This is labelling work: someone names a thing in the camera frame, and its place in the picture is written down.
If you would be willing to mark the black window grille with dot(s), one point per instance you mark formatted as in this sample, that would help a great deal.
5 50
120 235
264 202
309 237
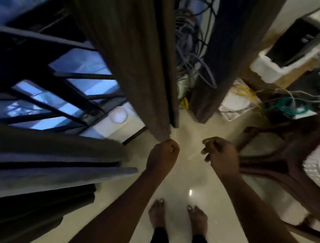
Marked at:
37 62

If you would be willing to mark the round white dome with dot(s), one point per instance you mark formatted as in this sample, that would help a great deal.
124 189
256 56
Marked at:
118 115

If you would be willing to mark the person's left fingers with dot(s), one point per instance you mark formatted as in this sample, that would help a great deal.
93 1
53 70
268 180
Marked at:
172 149

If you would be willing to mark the grey curtain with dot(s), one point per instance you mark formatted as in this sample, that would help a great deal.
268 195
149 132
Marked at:
57 160

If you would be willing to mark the white foam packing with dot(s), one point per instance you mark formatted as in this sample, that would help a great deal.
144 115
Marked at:
267 70

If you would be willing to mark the person's foot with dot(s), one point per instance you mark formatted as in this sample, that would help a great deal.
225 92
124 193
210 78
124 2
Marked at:
157 214
198 220

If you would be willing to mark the dark brown curtain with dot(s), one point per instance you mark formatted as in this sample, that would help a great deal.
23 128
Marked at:
225 55

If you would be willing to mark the brown plastic chair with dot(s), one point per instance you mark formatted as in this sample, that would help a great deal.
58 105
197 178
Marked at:
282 162

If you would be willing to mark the person's right fingers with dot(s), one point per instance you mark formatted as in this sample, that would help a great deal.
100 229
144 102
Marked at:
208 147

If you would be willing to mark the small white box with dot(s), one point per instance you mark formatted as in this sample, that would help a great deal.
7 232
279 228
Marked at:
183 86

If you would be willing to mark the person's left foot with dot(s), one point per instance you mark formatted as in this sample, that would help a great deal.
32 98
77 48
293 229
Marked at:
157 214

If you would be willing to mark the person's left hand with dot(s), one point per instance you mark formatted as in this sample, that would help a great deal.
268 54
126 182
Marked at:
161 159

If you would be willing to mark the person's right foot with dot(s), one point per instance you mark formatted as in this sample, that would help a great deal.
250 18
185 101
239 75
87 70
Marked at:
198 220

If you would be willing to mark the person's left forearm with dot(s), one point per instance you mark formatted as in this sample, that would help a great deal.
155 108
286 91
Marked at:
122 210

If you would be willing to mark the person's right forearm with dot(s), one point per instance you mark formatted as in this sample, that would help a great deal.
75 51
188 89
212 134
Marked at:
252 210

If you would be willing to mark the brown cardboard box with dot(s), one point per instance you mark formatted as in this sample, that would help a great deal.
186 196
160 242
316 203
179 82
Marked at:
252 80

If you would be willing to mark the black appliance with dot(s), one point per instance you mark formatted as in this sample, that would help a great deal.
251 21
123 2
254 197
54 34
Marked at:
292 42

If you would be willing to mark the person's right hand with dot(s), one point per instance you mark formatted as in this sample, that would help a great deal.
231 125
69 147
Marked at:
223 156

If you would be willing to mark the dark trousers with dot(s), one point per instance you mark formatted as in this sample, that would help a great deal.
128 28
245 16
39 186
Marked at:
160 236

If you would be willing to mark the white patterned cloth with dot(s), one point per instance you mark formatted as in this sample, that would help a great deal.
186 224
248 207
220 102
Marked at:
312 167

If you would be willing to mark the black curtain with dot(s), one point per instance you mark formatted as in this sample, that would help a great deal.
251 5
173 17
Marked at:
37 215

